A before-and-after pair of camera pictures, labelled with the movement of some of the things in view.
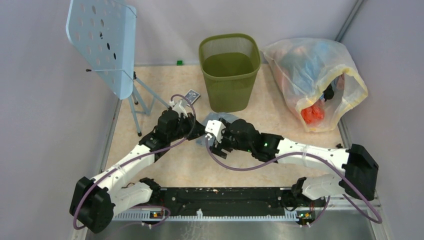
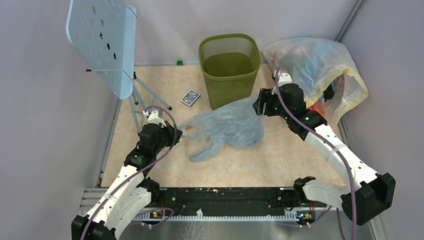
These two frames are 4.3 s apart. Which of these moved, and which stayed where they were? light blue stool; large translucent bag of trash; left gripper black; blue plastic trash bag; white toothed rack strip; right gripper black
Moved: right gripper black; left gripper black; blue plastic trash bag
Stayed: white toothed rack strip; large translucent bag of trash; light blue stool
